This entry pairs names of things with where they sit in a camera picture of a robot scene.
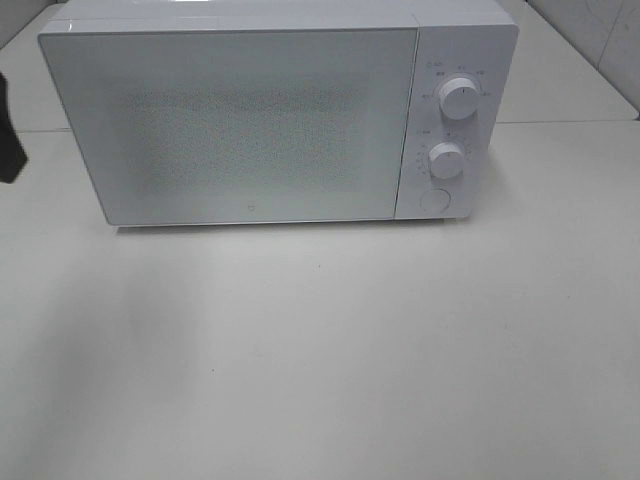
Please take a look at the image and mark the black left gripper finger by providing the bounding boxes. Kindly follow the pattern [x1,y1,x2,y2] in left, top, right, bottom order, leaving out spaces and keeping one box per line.
[0,74,28,184]

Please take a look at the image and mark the white microwave oven body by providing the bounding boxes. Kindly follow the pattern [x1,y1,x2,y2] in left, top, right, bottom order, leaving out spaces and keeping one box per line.
[38,1,519,221]

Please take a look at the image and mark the white round knob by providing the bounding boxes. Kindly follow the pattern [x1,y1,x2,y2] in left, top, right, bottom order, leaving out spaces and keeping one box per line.
[435,73,481,121]
[427,141,466,180]

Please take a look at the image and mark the round white door button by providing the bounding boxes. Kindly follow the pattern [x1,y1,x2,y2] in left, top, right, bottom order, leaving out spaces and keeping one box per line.
[420,188,451,218]

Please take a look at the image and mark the white microwave door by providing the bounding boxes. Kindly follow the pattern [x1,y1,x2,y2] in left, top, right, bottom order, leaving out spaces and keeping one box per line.
[39,29,417,227]

